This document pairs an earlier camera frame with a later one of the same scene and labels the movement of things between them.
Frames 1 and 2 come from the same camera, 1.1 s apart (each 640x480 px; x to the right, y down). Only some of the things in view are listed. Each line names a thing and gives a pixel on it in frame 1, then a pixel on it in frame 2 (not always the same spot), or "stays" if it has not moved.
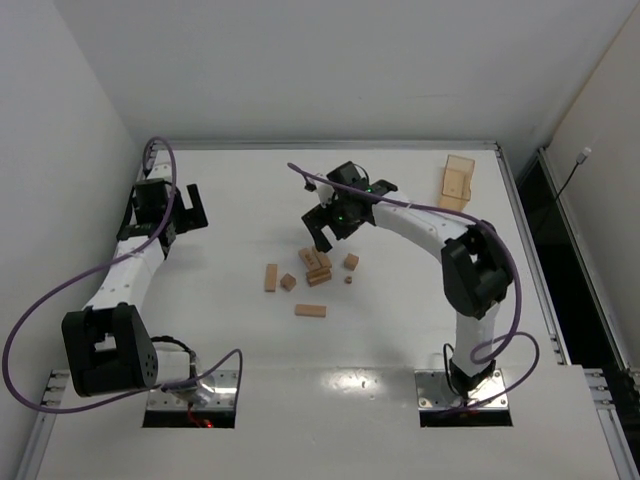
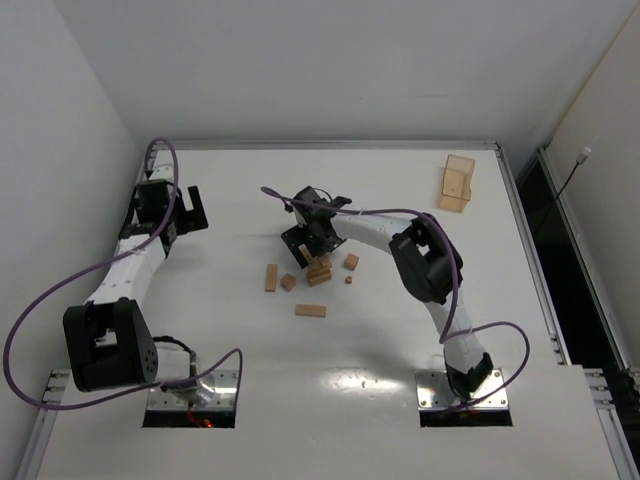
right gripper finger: x=316 y=220 → x=293 y=238
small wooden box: x=456 y=187 stays
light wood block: x=271 y=278 stays
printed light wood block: x=310 y=258 stays
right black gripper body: x=322 y=217 → x=298 y=242
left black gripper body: x=185 y=216 stays
